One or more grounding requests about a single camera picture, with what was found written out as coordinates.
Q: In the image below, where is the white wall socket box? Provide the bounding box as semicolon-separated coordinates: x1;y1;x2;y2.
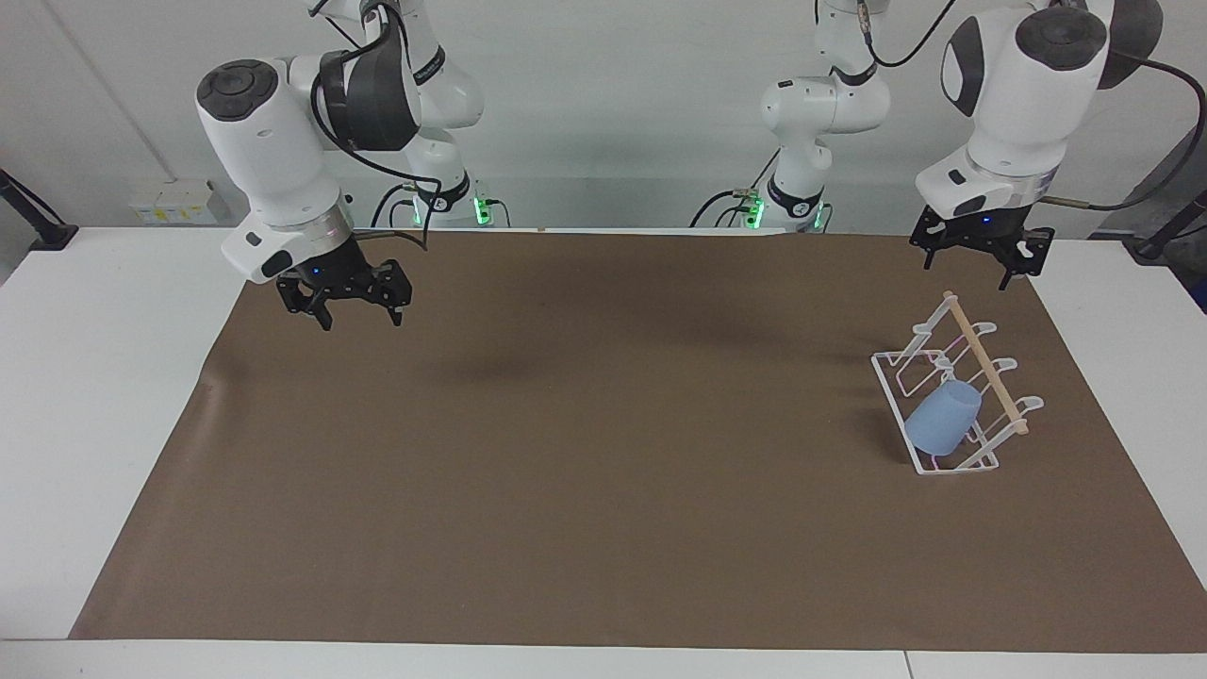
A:
128;179;221;226

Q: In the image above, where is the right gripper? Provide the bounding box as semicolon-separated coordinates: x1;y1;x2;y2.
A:
275;236;414;332

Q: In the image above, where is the black cable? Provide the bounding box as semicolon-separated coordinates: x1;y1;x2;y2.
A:
853;0;961;69
309;52;444;252
691;189;761;229
371;182;422;229
1040;55;1207;212

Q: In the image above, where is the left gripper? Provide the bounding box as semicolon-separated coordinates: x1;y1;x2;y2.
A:
909;202;1056;291

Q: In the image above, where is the black stand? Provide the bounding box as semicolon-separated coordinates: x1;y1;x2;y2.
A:
1131;187;1207;262
0;169;79;252

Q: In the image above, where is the light blue cup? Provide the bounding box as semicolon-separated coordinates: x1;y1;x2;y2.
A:
904;379;984;457

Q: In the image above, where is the white wire cup holder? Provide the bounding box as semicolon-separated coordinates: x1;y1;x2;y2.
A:
871;290;1046;476

